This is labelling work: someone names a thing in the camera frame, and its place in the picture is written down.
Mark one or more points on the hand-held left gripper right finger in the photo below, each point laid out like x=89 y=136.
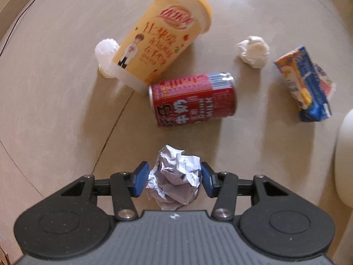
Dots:
x=208 y=180

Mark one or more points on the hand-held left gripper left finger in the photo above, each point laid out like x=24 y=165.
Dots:
x=140 y=179

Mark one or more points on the white paper ball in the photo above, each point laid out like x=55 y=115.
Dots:
x=173 y=176

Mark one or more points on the red drink can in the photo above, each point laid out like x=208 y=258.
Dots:
x=193 y=99

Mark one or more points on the blue juice carton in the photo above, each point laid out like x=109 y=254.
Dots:
x=302 y=82

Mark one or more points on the white tissue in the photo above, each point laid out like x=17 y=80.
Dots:
x=255 y=51

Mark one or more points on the white plastic bin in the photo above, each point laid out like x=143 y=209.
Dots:
x=344 y=157

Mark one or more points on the yellow milk tea cup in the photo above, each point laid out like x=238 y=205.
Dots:
x=162 y=36

